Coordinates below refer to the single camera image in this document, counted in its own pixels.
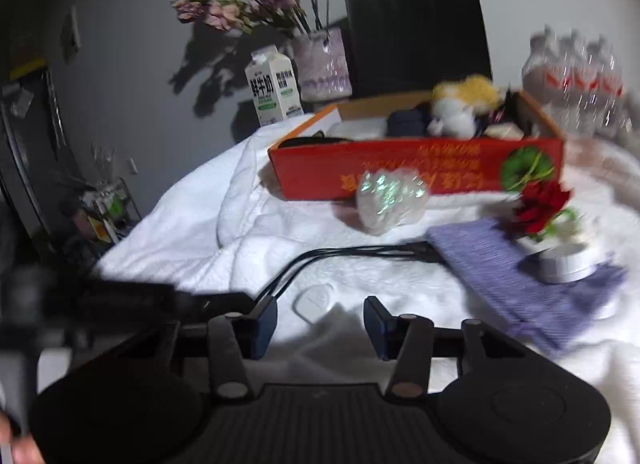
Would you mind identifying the large white jar lid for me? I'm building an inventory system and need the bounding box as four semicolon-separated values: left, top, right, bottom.
537;244;598;285

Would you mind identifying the wire storage rack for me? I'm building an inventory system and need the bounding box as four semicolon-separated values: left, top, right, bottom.
60;176;143;245

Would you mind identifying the dark metal door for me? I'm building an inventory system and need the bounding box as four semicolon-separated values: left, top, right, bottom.
0;61;91;265

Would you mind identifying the black paper bag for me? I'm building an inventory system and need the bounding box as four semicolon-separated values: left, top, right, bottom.
342;0;493;101

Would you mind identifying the iridescent cellophane item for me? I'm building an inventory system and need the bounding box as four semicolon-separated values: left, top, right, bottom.
356;168;430;235

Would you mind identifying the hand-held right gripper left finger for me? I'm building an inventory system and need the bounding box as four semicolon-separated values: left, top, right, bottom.
145;296;278;402

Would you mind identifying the small white cap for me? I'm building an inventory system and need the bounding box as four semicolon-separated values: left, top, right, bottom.
292;283;335;325

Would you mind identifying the thin black multi cable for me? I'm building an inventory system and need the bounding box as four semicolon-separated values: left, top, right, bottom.
252;239;443;307

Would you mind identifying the purple drawstring bag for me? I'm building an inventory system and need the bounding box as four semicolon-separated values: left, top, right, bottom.
425;216;630;350

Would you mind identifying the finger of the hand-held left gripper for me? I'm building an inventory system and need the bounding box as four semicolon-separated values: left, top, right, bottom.
170;291;253;320

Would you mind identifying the white yellow plush hamster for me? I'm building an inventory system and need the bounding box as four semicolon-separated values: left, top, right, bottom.
427;74;506;139

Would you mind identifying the red rose ornament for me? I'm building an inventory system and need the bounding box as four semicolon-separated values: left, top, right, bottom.
510;179;596;257

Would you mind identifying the person's left hand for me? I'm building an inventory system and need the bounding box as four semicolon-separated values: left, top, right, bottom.
0;409;46;464

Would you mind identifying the white green milk carton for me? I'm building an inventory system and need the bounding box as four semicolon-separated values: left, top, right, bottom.
245;44;304;127

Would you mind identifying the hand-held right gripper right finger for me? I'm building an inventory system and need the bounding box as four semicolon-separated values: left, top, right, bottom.
363;295;526;402

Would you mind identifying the white terry towel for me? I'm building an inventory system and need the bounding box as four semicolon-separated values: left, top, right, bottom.
92;114;640;464

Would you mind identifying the purple glass vase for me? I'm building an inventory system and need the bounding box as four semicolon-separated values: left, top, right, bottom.
292;26;353;101

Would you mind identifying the pack of water bottles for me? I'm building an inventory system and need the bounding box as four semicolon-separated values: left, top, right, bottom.
521;26;631;140

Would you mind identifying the red cardboard box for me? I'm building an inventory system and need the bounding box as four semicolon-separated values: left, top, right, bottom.
267;90;566;201

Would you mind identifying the dark blue zip pouch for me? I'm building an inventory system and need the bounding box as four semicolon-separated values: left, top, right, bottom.
387;103;433;139

